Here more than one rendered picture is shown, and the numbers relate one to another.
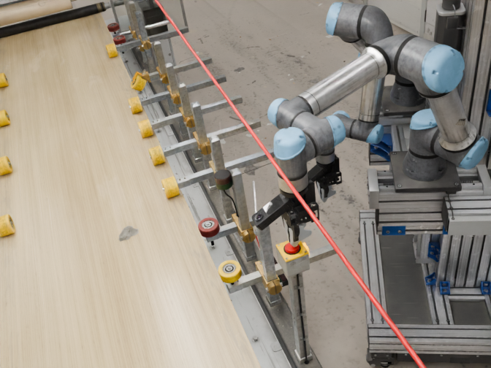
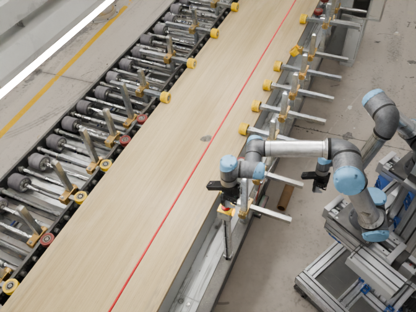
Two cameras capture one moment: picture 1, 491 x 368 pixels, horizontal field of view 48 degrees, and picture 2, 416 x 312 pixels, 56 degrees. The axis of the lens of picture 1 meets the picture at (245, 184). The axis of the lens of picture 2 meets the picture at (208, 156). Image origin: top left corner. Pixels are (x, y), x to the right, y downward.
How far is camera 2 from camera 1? 0.97 m
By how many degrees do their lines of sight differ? 32
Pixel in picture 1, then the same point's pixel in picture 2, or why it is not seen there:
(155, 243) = (212, 152)
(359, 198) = not seen: hidden behind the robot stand
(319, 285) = (314, 230)
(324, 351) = (281, 263)
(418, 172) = (351, 219)
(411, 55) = (338, 161)
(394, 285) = (341, 264)
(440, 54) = (346, 173)
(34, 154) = (210, 64)
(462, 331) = not seen: outside the picture
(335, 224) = not seen: hidden behind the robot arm
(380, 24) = (385, 122)
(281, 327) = (233, 234)
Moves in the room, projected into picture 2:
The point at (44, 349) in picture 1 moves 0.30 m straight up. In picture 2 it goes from (132, 166) to (122, 135)
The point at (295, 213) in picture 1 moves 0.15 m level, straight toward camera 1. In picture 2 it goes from (224, 194) to (201, 215)
